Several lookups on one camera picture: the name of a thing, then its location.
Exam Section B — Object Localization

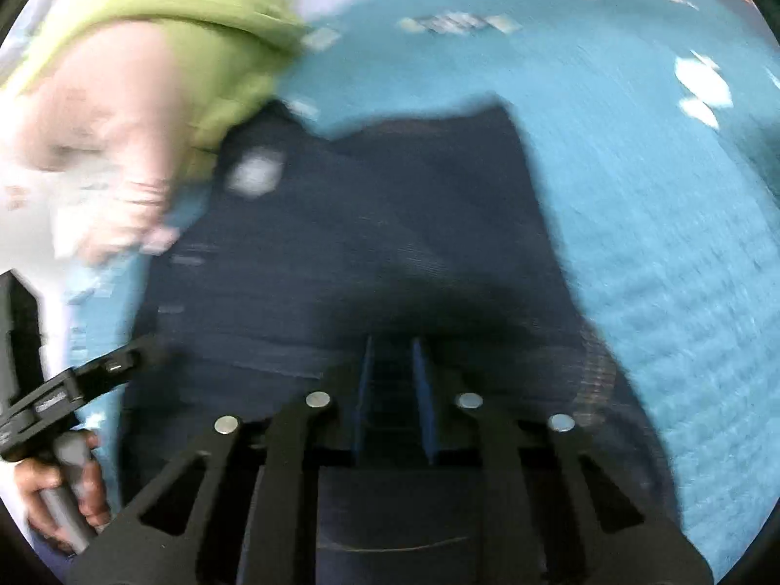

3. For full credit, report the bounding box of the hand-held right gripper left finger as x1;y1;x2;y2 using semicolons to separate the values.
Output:
64;335;375;585

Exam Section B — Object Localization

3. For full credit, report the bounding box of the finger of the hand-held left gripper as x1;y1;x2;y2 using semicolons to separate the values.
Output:
70;346;153;404

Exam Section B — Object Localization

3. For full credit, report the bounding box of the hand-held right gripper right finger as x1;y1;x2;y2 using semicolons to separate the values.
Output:
411;336;714;585

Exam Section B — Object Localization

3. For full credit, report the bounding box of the navy blue garment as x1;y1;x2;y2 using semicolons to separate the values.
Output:
118;100;680;585

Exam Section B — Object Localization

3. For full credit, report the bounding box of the person's left hand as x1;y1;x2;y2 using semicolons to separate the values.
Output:
12;428;112;555

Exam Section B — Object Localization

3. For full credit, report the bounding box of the pink quilt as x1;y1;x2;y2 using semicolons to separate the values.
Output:
0;30;205;269

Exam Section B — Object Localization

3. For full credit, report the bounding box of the teal printed bed mat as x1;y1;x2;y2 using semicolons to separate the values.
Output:
61;0;780;585

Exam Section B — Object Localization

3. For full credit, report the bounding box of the green quilt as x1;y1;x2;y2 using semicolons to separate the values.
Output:
12;0;313;196

